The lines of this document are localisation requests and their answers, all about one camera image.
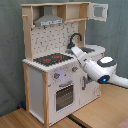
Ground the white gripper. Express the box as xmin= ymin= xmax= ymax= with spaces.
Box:
xmin=71 ymin=46 xmax=90 ymax=66

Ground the grey toy sink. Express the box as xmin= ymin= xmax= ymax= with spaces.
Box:
xmin=65 ymin=47 xmax=95 ymax=55

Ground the white toy microwave door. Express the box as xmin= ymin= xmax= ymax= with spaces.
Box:
xmin=89 ymin=3 xmax=108 ymax=21

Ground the wooden toy kitchen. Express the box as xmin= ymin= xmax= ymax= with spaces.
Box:
xmin=20 ymin=1 xmax=107 ymax=128

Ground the stove knob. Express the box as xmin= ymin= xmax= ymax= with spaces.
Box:
xmin=72 ymin=66 xmax=78 ymax=72
xmin=54 ymin=73 xmax=60 ymax=79

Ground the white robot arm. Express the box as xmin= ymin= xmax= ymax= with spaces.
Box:
xmin=71 ymin=47 xmax=128 ymax=89

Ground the white cabinet door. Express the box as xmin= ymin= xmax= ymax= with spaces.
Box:
xmin=80 ymin=70 xmax=100 ymax=106

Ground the toy oven door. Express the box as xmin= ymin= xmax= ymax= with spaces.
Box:
xmin=49 ymin=78 xmax=80 ymax=117

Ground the black toy faucet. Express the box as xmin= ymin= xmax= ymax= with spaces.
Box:
xmin=67 ymin=33 xmax=82 ymax=49

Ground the black toy stovetop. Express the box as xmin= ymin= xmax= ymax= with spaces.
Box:
xmin=34 ymin=53 xmax=71 ymax=67

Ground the grey range hood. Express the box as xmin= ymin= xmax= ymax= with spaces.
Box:
xmin=35 ymin=5 xmax=64 ymax=27

